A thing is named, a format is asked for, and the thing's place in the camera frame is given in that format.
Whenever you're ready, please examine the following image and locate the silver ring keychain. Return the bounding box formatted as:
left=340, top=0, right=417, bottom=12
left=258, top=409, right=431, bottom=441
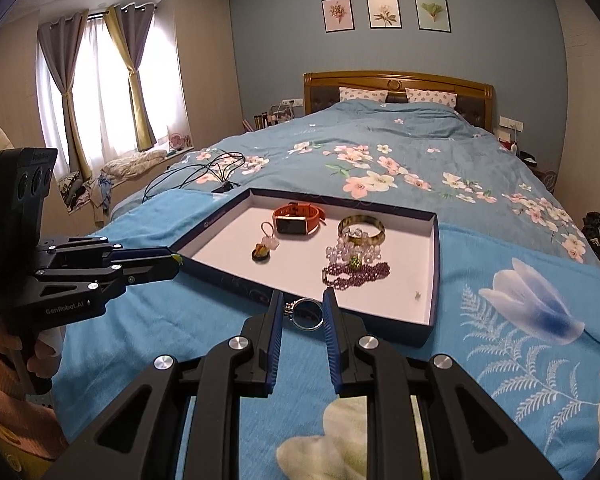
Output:
left=284, top=298, right=324, bottom=332

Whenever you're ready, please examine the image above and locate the orange smart watch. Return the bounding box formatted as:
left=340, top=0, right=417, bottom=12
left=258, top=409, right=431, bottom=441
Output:
left=272, top=203, right=326, bottom=236

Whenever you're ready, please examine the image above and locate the purple beaded woven bracelet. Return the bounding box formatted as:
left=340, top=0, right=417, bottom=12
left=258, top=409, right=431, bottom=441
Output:
left=322, top=260, right=392, bottom=290

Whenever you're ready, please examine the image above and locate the clear crystal bead bracelet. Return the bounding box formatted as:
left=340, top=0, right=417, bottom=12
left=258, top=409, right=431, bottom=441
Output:
left=324, top=226, right=384, bottom=266

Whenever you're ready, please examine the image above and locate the tortoiseshell bangle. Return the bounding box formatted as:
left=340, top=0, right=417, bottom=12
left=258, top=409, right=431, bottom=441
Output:
left=338, top=214, right=386, bottom=246

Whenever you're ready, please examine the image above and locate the left forearm pink sleeve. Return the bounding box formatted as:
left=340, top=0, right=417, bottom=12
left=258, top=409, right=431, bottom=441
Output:
left=0, top=359, right=67, bottom=460

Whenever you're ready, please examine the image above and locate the navy jewelry box tray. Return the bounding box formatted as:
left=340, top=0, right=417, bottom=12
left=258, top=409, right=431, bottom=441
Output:
left=171, top=188, right=440, bottom=348

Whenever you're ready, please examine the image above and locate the left hand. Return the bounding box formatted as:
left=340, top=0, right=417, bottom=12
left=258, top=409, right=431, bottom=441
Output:
left=0, top=321, right=67, bottom=378

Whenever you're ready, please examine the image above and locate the crumpled blanket on sill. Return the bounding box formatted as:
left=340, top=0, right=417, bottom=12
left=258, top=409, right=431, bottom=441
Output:
left=100, top=150, right=168, bottom=183

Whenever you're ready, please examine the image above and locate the pink small fan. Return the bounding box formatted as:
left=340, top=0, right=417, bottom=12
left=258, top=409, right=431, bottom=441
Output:
left=168, top=132, right=192, bottom=151

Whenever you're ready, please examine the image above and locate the blue floral towel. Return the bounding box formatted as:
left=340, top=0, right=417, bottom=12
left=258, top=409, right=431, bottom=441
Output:
left=54, top=187, right=600, bottom=480

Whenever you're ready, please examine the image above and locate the nightstand clutter rack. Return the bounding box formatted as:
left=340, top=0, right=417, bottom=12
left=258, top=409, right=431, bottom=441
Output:
left=253, top=98, right=303, bottom=130

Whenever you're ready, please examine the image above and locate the left beige wardrobe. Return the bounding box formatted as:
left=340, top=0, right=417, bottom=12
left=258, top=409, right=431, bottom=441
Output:
left=174, top=0, right=242, bottom=148

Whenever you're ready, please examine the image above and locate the beige wardrobe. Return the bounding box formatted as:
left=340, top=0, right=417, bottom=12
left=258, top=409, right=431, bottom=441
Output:
left=555, top=0, right=600, bottom=224
left=174, top=0, right=242, bottom=148

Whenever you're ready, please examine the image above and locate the right grey yellow curtain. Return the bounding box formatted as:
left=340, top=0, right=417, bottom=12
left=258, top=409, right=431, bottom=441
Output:
left=104, top=2, right=156, bottom=152

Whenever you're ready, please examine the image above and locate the grey yellow curtain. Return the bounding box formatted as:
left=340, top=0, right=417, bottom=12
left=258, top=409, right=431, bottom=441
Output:
left=104, top=2, right=156, bottom=152
left=38, top=10, right=92, bottom=181

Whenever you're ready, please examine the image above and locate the left grey yellow curtain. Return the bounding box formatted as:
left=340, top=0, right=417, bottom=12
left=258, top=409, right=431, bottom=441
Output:
left=38, top=10, right=92, bottom=181

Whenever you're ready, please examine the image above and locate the left patterned pillow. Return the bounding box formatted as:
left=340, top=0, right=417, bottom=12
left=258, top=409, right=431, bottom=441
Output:
left=338, top=87, right=388, bottom=103

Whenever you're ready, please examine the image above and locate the patterned pillow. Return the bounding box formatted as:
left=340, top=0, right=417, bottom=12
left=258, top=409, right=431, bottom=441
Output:
left=338, top=87, right=388, bottom=103
left=405, top=88, right=457, bottom=108

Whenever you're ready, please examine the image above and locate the right beige wardrobe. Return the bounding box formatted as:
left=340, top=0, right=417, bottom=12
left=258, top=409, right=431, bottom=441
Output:
left=555, top=0, right=600, bottom=224

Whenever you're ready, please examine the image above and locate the blue floral duvet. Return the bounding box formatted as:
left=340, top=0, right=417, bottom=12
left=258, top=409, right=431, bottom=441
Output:
left=112, top=100, right=600, bottom=266

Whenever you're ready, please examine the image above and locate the pink flower framed picture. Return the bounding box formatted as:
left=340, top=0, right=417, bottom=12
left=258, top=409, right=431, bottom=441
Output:
left=322, top=0, right=354, bottom=34

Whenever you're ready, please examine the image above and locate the right patterned pillow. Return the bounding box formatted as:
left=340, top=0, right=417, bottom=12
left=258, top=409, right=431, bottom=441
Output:
left=405, top=88, right=457, bottom=108

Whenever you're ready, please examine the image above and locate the white flower framed picture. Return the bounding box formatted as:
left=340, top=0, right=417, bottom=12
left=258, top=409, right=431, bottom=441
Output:
left=366, top=0, right=402, bottom=29

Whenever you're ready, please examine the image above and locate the wooden headboard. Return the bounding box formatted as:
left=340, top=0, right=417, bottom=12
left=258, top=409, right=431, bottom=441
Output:
left=303, top=70, right=494, bottom=132

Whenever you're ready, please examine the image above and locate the green leaf framed picture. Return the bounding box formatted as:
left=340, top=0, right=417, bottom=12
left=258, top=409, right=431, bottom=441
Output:
left=415, top=0, right=451, bottom=34

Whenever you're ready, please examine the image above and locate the black charger cable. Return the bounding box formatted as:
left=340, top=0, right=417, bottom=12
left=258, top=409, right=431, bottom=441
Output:
left=140, top=148, right=247, bottom=204

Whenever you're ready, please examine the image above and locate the white wall socket panel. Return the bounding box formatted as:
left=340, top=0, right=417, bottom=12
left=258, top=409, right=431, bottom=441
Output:
left=498, top=116, right=524, bottom=132

